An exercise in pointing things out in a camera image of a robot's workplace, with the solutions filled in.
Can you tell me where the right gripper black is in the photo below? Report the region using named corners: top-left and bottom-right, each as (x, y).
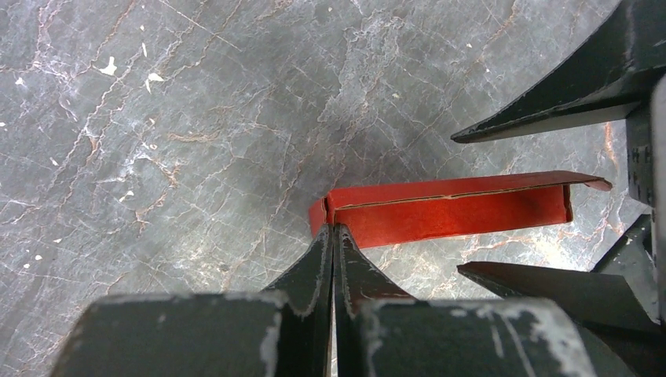
top-left (451, 1), bottom-right (665, 376)

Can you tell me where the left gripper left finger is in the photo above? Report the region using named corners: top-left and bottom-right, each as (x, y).
top-left (52, 225), bottom-right (333, 376)

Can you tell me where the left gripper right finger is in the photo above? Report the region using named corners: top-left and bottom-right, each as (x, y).
top-left (332, 225), bottom-right (631, 376)

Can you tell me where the red paper box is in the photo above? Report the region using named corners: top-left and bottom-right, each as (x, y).
top-left (309, 170), bottom-right (613, 248)

